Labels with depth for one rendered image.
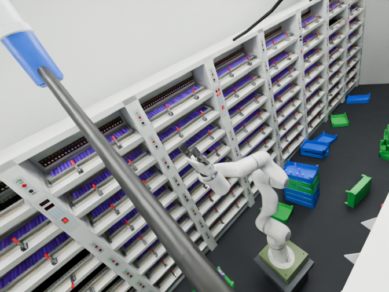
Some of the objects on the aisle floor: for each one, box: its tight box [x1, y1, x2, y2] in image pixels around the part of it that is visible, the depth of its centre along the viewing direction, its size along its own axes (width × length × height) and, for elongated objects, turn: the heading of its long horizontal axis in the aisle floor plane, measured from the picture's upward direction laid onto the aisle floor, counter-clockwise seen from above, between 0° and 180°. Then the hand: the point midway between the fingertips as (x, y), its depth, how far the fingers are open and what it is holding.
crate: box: [285, 192, 320, 210], centre depth 210 cm, size 30×20×8 cm
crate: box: [344, 174, 372, 209], centre depth 185 cm, size 8×30×20 cm, turn 150°
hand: (187, 148), depth 75 cm, fingers open, 8 cm apart
